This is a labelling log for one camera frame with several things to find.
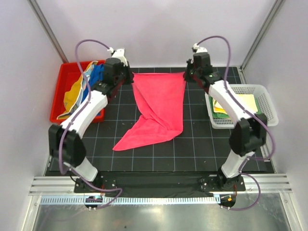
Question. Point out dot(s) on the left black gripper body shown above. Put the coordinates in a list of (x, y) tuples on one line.
[(116, 82)]

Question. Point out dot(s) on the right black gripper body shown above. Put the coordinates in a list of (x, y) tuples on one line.
[(194, 74)]

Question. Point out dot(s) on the pink towel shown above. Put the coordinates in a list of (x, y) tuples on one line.
[(159, 98)]

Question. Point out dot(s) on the green towel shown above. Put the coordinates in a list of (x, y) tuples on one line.
[(217, 115)]

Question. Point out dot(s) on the yellow towel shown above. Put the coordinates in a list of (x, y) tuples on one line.
[(248, 99)]

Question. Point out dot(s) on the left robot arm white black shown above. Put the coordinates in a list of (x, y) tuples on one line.
[(65, 140)]

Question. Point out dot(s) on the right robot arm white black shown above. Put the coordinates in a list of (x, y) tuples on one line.
[(249, 132)]

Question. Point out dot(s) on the blue towel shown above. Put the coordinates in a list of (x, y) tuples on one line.
[(94, 73)]

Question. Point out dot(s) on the red plastic bin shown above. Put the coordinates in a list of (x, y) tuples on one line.
[(69, 73)]

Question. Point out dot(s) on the orange mustard towel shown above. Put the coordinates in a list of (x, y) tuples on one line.
[(78, 91)]

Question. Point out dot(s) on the white perforated plastic basket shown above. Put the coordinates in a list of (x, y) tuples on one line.
[(264, 101)]

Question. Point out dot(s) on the black grid mat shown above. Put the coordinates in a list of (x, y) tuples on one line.
[(198, 148)]

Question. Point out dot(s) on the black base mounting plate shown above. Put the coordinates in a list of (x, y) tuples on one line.
[(169, 184)]

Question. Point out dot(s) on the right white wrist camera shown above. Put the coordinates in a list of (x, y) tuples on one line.
[(198, 49)]

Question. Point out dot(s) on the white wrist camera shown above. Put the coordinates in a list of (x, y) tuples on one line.
[(119, 54), (198, 49)]

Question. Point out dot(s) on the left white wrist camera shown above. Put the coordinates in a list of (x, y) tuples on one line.
[(119, 54)]

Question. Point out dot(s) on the right aluminium frame post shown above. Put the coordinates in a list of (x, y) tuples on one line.
[(262, 32)]

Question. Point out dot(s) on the aluminium frame post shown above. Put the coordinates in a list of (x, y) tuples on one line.
[(48, 30), (262, 32)]

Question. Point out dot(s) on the left aluminium frame post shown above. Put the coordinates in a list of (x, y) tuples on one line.
[(48, 30)]

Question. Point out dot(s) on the slotted white cable duct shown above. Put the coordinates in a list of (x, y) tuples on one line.
[(96, 200)]

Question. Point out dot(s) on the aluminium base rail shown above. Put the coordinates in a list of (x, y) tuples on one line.
[(269, 183)]

